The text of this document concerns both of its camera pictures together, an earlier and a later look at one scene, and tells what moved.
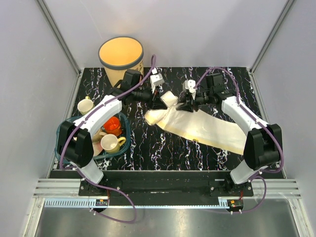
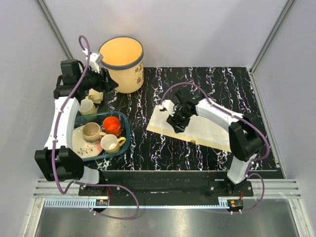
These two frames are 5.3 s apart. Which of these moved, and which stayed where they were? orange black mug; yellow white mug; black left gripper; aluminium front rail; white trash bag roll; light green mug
Moved: white trash bag roll; black left gripper
Stayed: orange black mug; yellow white mug; aluminium front rail; light green mug
